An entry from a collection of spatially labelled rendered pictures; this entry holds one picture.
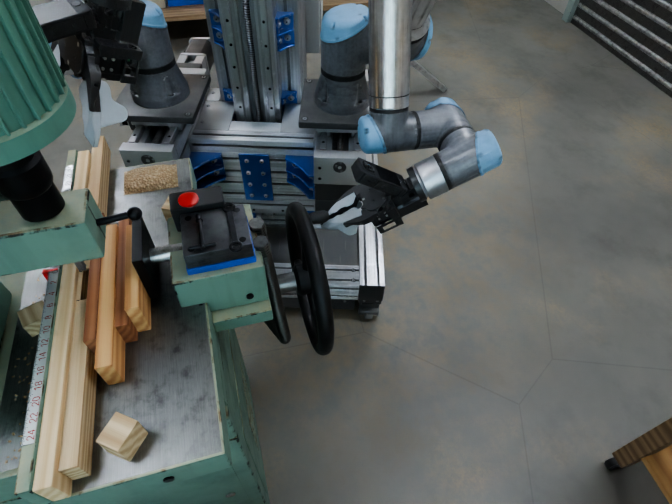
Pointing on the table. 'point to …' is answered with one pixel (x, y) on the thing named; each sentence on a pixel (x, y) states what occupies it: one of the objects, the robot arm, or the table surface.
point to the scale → (43, 343)
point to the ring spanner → (232, 228)
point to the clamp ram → (149, 257)
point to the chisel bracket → (51, 235)
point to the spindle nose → (31, 188)
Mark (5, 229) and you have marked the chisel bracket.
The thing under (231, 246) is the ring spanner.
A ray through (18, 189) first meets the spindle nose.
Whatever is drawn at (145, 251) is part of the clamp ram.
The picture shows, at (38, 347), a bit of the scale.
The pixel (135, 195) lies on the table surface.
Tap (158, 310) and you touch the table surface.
